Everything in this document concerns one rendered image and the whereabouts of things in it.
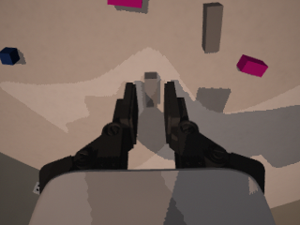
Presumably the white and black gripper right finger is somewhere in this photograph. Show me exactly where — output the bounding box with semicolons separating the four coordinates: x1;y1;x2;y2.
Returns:
164;82;265;194

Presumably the grey rectangular block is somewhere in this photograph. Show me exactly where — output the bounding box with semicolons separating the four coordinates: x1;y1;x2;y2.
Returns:
144;72;158;107
202;2;223;53

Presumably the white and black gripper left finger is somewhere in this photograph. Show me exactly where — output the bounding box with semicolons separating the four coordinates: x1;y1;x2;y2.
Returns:
39;82;139;196

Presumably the magenta rectangular block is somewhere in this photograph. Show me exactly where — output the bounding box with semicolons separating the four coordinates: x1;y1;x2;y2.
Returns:
237;55;268;77
108;0;143;8

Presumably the small dark blue cube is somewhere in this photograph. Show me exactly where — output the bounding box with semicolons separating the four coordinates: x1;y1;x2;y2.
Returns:
0;47;20;66

